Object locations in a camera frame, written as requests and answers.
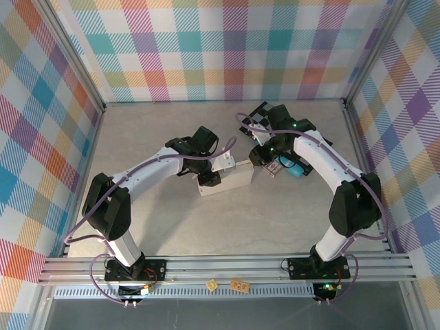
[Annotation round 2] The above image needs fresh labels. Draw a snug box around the aluminium frame rail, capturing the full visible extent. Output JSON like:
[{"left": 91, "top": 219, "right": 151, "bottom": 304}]
[{"left": 37, "top": 252, "right": 419, "bottom": 286}]

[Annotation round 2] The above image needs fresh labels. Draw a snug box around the slotted grey cable duct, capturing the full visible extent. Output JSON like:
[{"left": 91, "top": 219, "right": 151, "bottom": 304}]
[{"left": 54, "top": 287, "right": 319, "bottom": 300}]

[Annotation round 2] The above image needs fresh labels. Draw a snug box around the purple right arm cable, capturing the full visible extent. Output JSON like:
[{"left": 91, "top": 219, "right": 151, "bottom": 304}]
[{"left": 235, "top": 111, "right": 391, "bottom": 305}]

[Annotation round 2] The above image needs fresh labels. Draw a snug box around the red patterned card box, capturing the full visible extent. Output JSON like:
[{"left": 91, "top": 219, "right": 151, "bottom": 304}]
[{"left": 263, "top": 160, "right": 282, "bottom": 178}]

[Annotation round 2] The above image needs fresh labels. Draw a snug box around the aluminium frame post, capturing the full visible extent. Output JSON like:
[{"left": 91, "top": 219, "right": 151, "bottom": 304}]
[
  {"left": 342, "top": 0, "right": 413, "bottom": 109},
  {"left": 32, "top": 0, "right": 107, "bottom": 116}
]

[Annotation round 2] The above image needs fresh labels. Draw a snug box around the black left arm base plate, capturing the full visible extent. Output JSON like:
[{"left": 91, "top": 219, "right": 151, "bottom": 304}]
[{"left": 104, "top": 258, "right": 168, "bottom": 283}]

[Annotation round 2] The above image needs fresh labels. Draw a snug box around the aluminium lower frame leg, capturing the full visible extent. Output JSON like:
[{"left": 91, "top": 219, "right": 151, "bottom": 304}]
[
  {"left": 400, "top": 281, "right": 426, "bottom": 330},
  {"left": 29, "top": 285, "right": 52, "bottom": 330}
]

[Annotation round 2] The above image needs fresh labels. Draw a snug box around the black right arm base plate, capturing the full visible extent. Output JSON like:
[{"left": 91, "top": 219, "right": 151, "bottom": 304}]
[{"left": 287, "top": 256, "right": 351, "bottom": 280}]

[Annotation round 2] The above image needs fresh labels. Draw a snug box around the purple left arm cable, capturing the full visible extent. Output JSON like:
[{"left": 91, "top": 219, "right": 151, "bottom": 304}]
[{"left": 64, "top": 135, "right": 238, "bottom": 305}]

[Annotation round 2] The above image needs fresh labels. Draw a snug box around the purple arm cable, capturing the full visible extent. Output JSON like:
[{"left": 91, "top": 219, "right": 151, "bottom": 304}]
[
  {"left": 64, "top": 135, "right": 238, "bottom": 305},
  {"left": 235, "top": 111, "right": 391, "bottom": 305}
]

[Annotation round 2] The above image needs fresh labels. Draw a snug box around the black circuit board with connectors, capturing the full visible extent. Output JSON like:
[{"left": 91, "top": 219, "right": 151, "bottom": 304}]
[
  {"left": 118, "top": 284, "right": 155, "bottom": 300},
  {"left": 312, "top": 281, "right": 340, "bottom": 300}
]

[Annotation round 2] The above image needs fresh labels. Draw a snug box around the white paper box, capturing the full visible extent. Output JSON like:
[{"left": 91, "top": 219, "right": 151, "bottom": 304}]
[{"left": 196, "top": 158, "right": 255, "bottom": 197}]

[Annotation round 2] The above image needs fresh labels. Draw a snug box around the teal blue bottle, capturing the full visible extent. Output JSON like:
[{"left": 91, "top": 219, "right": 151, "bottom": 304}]
[{"left": 276, "top": 154, "right": 306, "bottom": 179}]

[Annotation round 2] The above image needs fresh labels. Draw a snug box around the black grey checkerboard panel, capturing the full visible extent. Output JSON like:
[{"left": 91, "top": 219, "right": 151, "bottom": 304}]
[{"left": 239, "top": 101, "right": 334, "bottom": 152}]

